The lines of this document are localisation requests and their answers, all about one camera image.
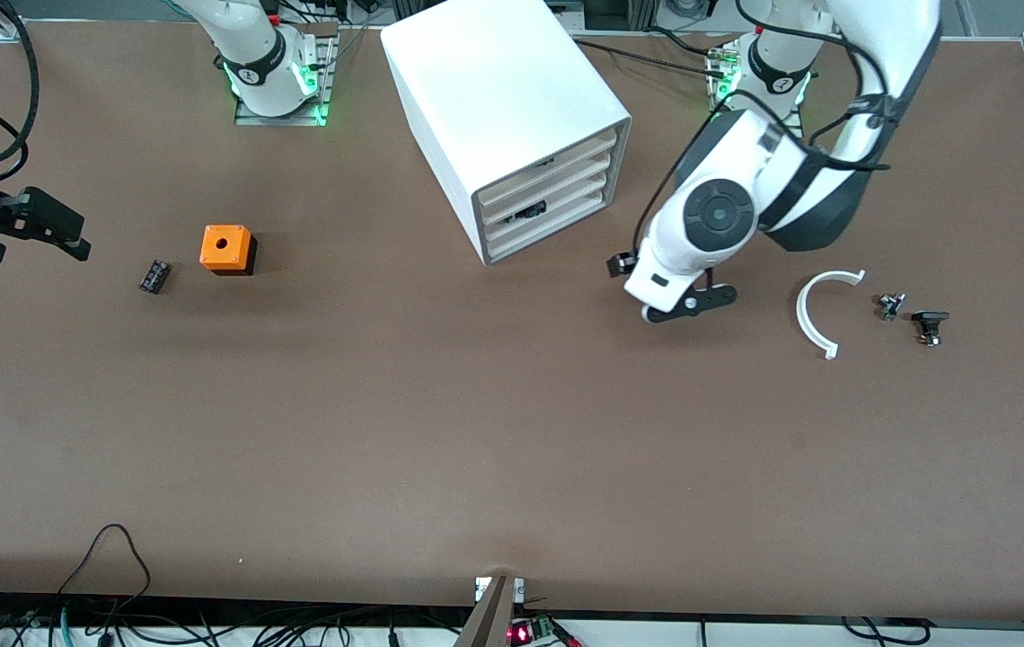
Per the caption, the white curved plastic arc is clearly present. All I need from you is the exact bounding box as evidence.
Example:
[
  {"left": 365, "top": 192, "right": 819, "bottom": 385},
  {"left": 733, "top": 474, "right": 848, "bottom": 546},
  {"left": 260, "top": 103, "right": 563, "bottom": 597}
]
[{"left": 795, "top": 268, "right": 868, "bottom": 362}]

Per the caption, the black table cable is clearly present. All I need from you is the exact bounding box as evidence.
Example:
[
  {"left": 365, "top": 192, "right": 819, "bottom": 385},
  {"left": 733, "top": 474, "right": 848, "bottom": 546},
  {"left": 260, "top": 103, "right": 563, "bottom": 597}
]
[{"left": 570, "top": 25, "right": 733, "bottom": 68}]

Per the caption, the small black switch part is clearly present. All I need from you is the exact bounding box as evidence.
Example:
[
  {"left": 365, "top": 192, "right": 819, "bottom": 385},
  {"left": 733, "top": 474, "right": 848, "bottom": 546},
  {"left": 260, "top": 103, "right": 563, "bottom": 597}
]
[{"left": 911, "top": 309, "right": 951, "bottom": 349}]

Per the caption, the grey camera post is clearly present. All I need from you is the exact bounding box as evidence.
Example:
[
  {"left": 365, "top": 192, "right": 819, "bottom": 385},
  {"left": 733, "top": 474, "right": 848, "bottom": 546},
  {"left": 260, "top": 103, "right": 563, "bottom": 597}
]
[{"left": 454, "top": 575, "right": 527, "bottom": 647}]

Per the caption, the thin black looped cable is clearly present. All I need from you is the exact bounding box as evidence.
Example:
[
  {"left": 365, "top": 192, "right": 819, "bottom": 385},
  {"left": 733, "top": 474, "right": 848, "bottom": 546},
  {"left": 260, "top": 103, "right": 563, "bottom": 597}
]
[{"left": 57, "top": 524, "right": 154, "bottom": 621}]

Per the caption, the white drawer cabinet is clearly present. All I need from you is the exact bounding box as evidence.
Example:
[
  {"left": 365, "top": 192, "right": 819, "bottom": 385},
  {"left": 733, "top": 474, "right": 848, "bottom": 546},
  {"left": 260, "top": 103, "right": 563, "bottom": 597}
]
[{"left": 380, "top": 0, "right": 634, "bottom": 267}]

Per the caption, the black curled cable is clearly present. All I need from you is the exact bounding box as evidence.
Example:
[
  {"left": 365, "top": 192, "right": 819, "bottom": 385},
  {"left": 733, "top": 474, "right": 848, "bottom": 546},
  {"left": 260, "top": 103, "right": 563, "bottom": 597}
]
[{"left": 840, "top": 616, "right": 935, "bottom": 646}]

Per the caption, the white plastic drawer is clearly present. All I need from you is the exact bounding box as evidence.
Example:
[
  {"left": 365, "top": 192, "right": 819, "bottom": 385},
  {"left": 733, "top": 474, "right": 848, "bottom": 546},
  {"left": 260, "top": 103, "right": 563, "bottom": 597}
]
[
  {"left": 481, "top": 151, "right": 614, "bottom": 233},
  {"left": 479, "top": 133, "right": 619, "bottom": 218},
  {"left": 485, "top": 186, "right": 607, "bottom": 263}
]

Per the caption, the orange button enclosure box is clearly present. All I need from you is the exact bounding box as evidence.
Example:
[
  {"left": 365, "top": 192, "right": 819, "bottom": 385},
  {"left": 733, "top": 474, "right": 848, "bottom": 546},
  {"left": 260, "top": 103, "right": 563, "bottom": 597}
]
[{"left": 199, "top": 224, "right": 259, "bottom": 277}]

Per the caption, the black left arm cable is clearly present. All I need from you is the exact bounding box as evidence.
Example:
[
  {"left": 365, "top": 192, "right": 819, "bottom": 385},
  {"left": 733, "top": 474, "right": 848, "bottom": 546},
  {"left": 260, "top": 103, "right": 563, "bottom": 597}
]
[{"left": 633, "top": 0, "right": 895, "bottom": 261}]

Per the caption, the white divider panel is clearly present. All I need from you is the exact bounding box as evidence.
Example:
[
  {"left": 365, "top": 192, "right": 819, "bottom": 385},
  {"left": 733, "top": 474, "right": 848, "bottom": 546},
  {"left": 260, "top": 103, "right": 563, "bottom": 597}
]
[{"left": 483, "top": 169, "right": 610, "bottom": 248}]

